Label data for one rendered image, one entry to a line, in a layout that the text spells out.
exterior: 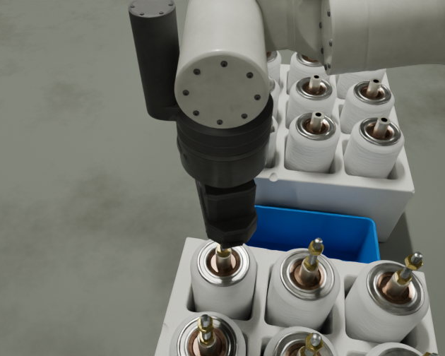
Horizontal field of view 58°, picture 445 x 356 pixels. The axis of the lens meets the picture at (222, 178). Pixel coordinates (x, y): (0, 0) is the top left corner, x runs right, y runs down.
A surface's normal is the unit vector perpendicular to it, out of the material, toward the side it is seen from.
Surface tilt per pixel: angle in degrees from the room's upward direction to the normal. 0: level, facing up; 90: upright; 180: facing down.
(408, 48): 94
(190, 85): 90
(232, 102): 90
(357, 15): 49
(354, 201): 90
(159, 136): 0
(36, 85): 0
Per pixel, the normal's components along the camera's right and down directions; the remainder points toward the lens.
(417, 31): -0.07, 0.55
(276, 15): -0.02, 0.76
